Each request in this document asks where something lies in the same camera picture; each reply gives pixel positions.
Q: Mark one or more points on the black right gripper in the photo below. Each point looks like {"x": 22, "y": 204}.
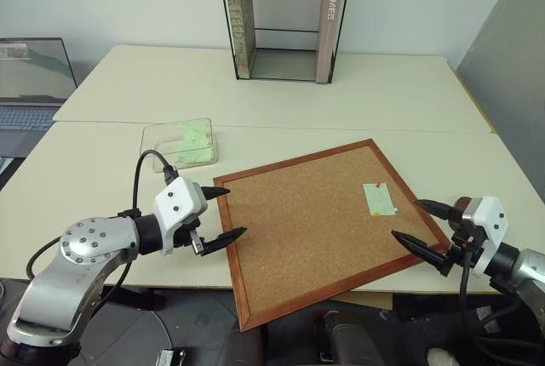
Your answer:
{"x": 458, "y": 239}

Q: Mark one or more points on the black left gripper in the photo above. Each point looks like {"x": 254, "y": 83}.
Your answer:
{"x": 186, "y": 235}

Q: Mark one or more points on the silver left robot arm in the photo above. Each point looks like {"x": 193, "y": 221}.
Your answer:
{"x": 72, "y": 255}

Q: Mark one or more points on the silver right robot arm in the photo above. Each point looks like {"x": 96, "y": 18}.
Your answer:
{"x": 526, "y": 270}

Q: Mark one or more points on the pale green paper note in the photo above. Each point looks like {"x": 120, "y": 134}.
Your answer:
{"x": 380, "y": 201}

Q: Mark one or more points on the wood-framed cork board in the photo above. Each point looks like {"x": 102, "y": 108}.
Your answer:
{"x": 306, "y": 230}

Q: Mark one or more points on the clear plastic container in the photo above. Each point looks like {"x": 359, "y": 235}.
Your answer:
{"x": 166, "y": 136}

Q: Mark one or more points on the white rounded object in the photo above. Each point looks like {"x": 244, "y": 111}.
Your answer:
{"x": 443, "y": 358}

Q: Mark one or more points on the grey partition panel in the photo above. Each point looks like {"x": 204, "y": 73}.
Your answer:
{"x": 506, "y": 64}

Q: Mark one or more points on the green patterned book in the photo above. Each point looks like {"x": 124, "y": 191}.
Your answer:
{"x": 239, "y": 25}

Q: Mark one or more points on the open grey laptop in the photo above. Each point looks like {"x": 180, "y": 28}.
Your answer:
{"x": 30, "y": 81}

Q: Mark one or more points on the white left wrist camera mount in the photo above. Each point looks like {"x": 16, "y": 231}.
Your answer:
{"x": 179, "y": 206}

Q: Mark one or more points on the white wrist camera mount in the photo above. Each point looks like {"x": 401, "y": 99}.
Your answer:
{"x": 179, "y": 206}
{"x": 489, "y": 225}

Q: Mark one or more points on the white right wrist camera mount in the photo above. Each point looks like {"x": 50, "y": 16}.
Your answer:
{"x": 489, "y": 225}

